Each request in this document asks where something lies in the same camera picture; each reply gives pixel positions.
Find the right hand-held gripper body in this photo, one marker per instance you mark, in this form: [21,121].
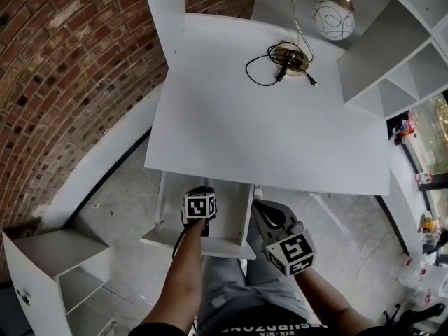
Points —
[292,254]

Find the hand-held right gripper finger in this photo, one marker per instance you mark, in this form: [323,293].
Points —
[262,222]
[283,215]

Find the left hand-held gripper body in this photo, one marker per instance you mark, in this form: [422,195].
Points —
[197,206]

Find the white drawer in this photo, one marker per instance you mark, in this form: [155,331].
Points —
[231,201]

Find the person's right forearm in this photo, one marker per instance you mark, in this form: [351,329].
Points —
[325,299]

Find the person's left forearm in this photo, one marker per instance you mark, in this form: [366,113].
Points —
[175,285]

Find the person's white shoe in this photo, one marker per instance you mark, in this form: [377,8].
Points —
[258,192]

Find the person's legs in grey jeans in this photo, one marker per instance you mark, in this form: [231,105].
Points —
[245,285]

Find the person's black shirt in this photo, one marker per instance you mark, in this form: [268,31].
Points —
[262,327]

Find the white desk with shelf hutch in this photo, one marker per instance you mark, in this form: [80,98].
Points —
[262,135]

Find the black chair base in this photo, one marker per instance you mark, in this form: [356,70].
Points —
[416,315]

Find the yellow and white container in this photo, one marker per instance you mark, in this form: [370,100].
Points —
[428,222]

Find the white boxes on floor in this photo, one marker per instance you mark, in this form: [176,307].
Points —
[430,278]

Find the red and white packet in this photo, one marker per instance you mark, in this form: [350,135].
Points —
[406,129]

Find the white open cabinet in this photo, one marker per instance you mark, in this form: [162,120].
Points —
[35,292]

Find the gold lamp with white globe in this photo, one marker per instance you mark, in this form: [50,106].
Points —
[334,21]

